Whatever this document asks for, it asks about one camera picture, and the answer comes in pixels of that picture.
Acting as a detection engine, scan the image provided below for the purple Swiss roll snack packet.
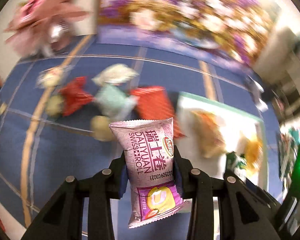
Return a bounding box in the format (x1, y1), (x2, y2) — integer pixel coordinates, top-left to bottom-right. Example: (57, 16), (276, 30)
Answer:
(109, 118), (185, 229)

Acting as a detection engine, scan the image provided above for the green and white snack packet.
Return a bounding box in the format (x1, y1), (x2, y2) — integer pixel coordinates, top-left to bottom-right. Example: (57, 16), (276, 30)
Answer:
(95, 83), (139, 121)

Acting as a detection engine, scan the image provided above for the red patterned snack packet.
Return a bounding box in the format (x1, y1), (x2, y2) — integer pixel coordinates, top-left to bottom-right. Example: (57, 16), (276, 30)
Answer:
(130, 86), (184, 139)

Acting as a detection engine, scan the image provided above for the clear steamed cake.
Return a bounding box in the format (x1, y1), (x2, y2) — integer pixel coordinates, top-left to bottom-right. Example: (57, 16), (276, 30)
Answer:
(36, 66), (72, 88)

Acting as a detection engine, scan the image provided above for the yellow translucent snack packet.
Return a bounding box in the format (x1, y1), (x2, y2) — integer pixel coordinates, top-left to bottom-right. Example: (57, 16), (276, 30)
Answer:
(244, 137), (263, 176)

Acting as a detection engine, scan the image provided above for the orange yellow snack packet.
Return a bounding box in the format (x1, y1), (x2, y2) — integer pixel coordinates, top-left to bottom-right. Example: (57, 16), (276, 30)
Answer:
(190, 110), (226, 158)

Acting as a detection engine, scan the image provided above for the white tray with green rim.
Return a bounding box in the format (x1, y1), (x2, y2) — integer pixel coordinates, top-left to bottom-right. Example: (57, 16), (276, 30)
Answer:
(174, 92), (269, 191)

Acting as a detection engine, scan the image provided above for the blue plaid tablecloth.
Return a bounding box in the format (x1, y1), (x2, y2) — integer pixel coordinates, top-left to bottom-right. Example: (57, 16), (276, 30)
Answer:
(0, 36), (282, 228)

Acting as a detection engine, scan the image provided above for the red crinkled snack packet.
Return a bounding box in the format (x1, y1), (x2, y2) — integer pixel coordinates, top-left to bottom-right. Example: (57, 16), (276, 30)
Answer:
(59, 76), (94, 116)

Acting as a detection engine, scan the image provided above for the cream white snack packet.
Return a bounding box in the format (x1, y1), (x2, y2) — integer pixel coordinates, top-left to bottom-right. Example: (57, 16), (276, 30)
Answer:
(92, 63), (139, 86)

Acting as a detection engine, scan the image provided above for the pink wrapped flower bouquet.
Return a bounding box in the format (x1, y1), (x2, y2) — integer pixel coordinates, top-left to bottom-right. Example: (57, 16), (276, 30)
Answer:
(5, 0), (89, 57)

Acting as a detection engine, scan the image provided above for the floral still life painting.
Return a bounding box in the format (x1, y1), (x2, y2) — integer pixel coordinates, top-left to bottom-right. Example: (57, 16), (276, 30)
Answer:
(98, 0), (281, 68)

